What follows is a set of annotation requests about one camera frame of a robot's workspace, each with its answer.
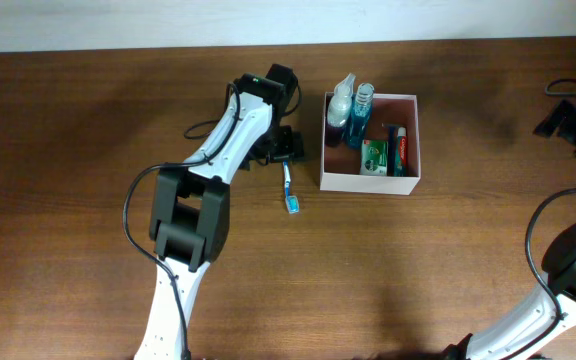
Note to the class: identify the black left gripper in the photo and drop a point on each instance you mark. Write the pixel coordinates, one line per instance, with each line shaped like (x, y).
(294, 149)

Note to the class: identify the blue white toothbrush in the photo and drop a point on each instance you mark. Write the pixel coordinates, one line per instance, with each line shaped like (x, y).
(291, 200)

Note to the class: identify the blue mouthwash bottle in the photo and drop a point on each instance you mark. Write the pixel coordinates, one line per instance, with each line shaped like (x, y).
(360, 113)

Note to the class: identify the green white soap box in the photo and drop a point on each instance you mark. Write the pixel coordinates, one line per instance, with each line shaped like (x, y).
(374, 158)

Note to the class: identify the blue disposable razor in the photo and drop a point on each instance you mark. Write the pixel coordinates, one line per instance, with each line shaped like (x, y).
(392, 137)

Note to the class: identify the green white toothpaste tube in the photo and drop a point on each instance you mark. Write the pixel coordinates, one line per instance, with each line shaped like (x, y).
(401, 153)

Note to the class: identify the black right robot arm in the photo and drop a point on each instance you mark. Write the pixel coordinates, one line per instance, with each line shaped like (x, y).
(550, 308)

